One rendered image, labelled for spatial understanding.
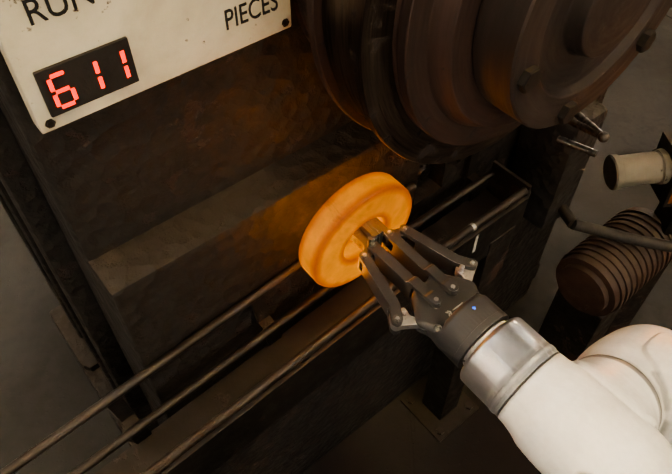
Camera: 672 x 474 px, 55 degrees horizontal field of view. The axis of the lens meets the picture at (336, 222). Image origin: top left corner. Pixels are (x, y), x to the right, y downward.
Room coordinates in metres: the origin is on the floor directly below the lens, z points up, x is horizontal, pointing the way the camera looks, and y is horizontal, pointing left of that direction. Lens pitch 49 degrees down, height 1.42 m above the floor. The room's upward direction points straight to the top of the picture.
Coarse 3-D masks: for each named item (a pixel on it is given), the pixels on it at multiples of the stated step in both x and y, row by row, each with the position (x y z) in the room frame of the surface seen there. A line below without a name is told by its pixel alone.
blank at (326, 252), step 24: (336, 192) 0.49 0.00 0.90; (360, 192) 0.49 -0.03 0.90; (384, 192) 0.50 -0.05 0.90; (408, 192) 0.53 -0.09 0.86; (336, 216) 0.46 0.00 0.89; (360, 216) 0.48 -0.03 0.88; (384, 216) 0.50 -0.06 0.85; (408, 216) 0.53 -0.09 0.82; (312, 240) 0.45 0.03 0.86; (336, 240) 0.45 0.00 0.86; (312, 264) 0.44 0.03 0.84; (336, 264) 0.46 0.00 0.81
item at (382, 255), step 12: (372, 240) 0.46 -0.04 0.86; (372, 252) 0.45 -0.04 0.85; (384, 252) 0.45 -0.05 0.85; (384, 264) 0.43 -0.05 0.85; (396, 264) 0.43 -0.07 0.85; (396, 276) 0.42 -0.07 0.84; (408, 276) 0.41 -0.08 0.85; (408, 288) 0.40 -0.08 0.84; (420, 288) 0.39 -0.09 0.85; (408, 300) 0.40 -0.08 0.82; (432, 300) 0.38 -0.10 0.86
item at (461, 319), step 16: (432, 288) 0.40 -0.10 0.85; (464, 288) 0.40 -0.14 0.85; (416, 304) 0.38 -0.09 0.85; (448, 304) 0.38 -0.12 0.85; (464, 304) 0.36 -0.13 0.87; (480, 304) 0.36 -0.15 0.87; (416, 320) 0.36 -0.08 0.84; (432, 320) 0.36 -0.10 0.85; (448, 320) 0.35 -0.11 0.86; (464, 320) 0.35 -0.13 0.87; (480, 320) 0.34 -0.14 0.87; (496, 320) 0.35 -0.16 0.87; (432, 336) 0.35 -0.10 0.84; (448, 336) 0.34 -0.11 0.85; (464, 336) 0.33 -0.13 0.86; (480, 336) 0.33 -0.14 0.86; (448, 352) 0.33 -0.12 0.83; (464, 352) 0.32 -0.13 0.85
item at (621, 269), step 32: (608, 224) 0.79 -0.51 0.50; (640, 224) 0.76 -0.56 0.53; (576, 256) 0.70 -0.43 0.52; (608, 256) 0.69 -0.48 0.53; (640, 256) 0.70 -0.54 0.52; (576, 288) 0.67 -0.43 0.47; (608, 288) 0.64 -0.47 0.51; (640, 288) 0.67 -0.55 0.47; (544, 320) 0.71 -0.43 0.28; (576, 320) 0.67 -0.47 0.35; (608, 320) 0.67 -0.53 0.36; (576, 352) 0.65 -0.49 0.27
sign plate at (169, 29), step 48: (0, 0) 0.41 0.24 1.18; (48, 0) 0.43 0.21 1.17; (96, 0) 0.45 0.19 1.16; (144, 0) 0.48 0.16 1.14; (192, 0) 0.51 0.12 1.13; (240, 0) 0.53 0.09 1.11; (288, 0) 0.57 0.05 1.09; (0, 48) 0.42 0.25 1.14; (48, 48) 0.43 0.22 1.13; (96, 48) 0.45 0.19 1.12; (144, 48) 0.47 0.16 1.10; (192, 48) 0.50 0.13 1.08; (240, 48) 0.53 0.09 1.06; (48, 96) 0.41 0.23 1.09; (96, 96) 0.44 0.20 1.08
